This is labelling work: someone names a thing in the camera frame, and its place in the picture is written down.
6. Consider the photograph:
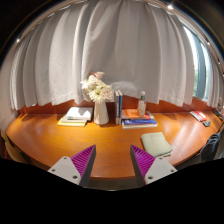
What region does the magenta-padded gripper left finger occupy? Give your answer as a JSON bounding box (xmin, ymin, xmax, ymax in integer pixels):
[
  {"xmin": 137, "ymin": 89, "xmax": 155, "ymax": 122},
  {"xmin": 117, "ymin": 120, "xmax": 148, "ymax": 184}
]
[{"xmin": 47, "ymin": 144, "xmax": 97, "ymax": 188}]

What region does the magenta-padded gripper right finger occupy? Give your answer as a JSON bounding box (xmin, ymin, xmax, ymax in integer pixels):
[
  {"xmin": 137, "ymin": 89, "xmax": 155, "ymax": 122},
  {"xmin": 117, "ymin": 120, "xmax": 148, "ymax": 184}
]
[{"xmin": 129, "ymin": 144, "xmax": 178, "ymax": 187}]

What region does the pale green towel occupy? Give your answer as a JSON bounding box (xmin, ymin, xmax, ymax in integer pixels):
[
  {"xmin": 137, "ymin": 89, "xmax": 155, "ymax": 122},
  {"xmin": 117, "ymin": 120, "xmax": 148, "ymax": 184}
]
[{"xmin": 140, "ymin": 131, "xmax": 174, "ymax": 159}]

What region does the yellow flat book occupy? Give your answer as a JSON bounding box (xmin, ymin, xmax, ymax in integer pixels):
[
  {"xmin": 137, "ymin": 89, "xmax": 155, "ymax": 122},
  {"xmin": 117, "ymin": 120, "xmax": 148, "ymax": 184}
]
[{"xmin": 56, "ymin": 114, "xmax": 88, "ymax": 128}]

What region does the blue flat book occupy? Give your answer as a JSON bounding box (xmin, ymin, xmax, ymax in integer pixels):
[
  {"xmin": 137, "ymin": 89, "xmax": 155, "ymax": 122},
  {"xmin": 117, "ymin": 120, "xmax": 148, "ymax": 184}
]
[{"xmin": 121, "ymin": 118, "xmax": 159, "ymax": 130}]

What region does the white flat book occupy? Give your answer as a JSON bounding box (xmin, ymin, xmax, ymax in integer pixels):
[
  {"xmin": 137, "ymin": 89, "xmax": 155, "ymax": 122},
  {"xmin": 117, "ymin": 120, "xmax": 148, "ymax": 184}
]
[{"xmin": 65, "ymin": 106, "xmax": 94, "ymax": 121}]

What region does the wooden chair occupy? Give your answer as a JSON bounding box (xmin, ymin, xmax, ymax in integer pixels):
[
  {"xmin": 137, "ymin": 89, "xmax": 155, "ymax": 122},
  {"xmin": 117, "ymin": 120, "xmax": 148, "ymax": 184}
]
[{"xmin": 0, "ymin": 129, "xmax": 28, "ymax": 164}]

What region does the orange flat book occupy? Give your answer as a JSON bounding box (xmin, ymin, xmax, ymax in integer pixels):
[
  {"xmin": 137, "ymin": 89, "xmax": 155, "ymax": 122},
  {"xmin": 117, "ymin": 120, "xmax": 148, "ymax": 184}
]
[{"xmin": 121, "ymin": 108, "xmax": 155, "ymax": 121}]

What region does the white ceramic vase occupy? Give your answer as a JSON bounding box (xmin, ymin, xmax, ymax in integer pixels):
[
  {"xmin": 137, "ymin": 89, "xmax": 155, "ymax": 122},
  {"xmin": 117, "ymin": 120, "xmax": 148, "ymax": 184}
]
[{"xmin": 93, "ymin": 99, "xmax": 110, "ymax": 126}]

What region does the clear plastic bottle green label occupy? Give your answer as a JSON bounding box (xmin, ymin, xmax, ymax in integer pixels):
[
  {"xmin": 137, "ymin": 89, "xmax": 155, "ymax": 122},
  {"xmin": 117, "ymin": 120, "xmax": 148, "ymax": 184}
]
[{"xmin": 137, "ymin": 91, "xmax": 148, "ymax": 117}]

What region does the red flat booklet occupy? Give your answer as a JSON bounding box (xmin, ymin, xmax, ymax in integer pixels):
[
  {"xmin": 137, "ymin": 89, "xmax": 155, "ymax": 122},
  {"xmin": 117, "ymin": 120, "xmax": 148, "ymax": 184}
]
[{"xmin": 189, "ymin": 110, "xmax": 208, "ymax": 123}]

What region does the blue standing book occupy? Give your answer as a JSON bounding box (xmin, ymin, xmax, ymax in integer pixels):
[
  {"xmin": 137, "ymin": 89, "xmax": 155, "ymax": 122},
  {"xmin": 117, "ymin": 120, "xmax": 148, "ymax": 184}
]
[{"xmin": 117, "ymin": 89, "xmax": 124, "ymax": 126}]

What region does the grey standing book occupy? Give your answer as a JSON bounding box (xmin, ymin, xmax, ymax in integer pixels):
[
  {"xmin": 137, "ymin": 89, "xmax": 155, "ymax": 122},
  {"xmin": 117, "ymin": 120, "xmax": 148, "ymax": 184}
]
[{"xmin": 114, "ymin": 90, "xmax": 120, "ymax": 126}]

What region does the white and pink flower bouquet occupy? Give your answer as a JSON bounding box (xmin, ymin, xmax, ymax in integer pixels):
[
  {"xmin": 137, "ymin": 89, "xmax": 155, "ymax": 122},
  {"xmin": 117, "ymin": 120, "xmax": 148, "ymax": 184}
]
[{"xmin": 80, "ymin": 71, "xmax": 115, "ymax": 104}]

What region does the window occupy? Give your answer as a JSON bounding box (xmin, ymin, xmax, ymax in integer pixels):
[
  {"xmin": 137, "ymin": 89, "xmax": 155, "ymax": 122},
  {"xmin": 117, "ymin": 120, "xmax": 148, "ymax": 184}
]
[{"xmin": 183, "ymin": 26, "xmax": 214, "ymax": 101}]

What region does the white curtain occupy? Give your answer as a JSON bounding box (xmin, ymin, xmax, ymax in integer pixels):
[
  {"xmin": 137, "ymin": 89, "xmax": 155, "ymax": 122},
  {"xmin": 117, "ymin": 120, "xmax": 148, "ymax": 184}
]
[{"xmin": 8, "ymin": 0, "xmax": 198, "ymax": 111}]

